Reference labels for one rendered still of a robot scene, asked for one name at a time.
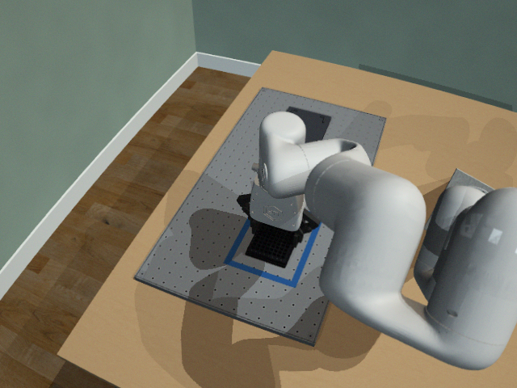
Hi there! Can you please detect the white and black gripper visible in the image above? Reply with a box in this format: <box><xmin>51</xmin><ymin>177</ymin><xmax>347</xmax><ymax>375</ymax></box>
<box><xmin>237</xmin><ymin>175</ymin><xmax>320</xmax><ymax>247</ymax></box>

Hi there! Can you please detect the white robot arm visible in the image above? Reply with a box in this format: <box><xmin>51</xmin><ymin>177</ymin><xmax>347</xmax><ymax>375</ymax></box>
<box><xmin>251</xmin><ymin>112</ymin><xmax>517</xmax><ymax>370</ymax></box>

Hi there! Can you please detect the blue rectangular tape outline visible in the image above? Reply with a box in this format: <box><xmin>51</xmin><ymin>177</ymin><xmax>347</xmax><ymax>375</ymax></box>
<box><xmin>223</xmin><ymin>218</ymin><xmax>322</xmax><ymax>288</ymax></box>

